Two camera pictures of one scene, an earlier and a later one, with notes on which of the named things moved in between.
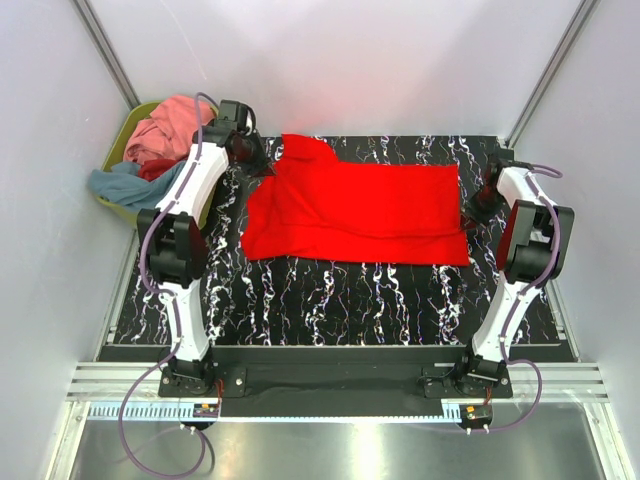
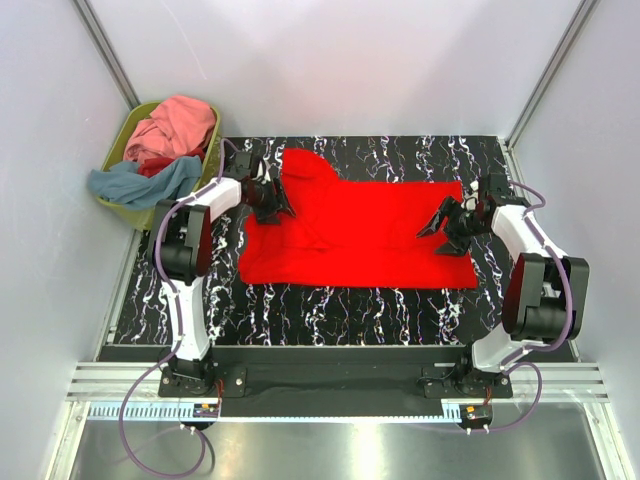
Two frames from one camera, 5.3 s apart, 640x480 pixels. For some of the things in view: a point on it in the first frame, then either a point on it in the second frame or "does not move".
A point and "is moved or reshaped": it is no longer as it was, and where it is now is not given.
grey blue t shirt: [122, 183] does not move
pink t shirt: [168, 132] does not move
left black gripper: [261, 167] to [277, 202]
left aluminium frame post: [108, 53] does not move
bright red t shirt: [311, 206] is moved or reshaped
